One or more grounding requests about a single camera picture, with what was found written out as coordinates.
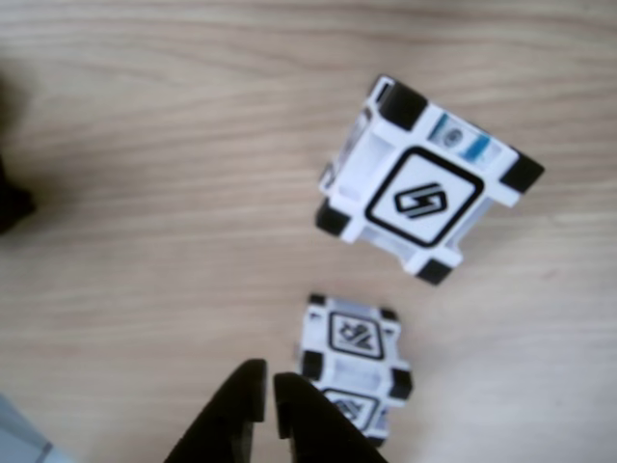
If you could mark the white cube with layers symbol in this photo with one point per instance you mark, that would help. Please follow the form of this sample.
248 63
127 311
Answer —
356 333

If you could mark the white cube with lightning symbol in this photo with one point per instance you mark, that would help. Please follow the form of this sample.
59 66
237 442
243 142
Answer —
424 202

